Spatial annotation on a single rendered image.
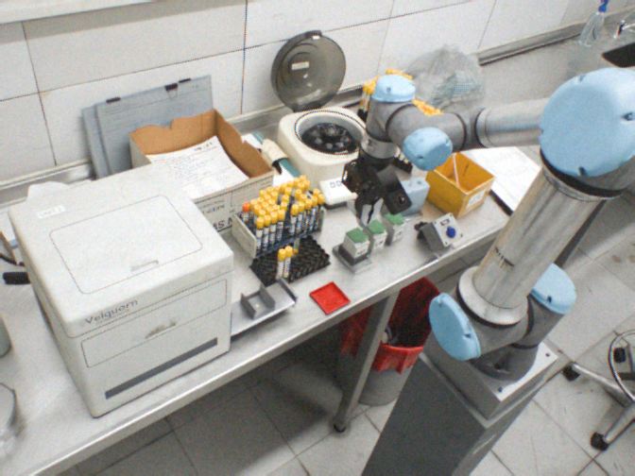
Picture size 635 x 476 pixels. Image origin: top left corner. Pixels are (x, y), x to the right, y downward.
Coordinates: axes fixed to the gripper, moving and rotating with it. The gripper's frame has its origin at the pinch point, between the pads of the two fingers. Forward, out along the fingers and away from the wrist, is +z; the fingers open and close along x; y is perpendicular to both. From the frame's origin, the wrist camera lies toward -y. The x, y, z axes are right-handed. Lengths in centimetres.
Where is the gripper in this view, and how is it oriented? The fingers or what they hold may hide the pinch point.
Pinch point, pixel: (366, 225)
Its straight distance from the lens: 129.0
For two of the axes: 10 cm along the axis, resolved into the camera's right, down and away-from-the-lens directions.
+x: -7.9, 3.5, -5.0
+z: -1.4, 6.9, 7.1
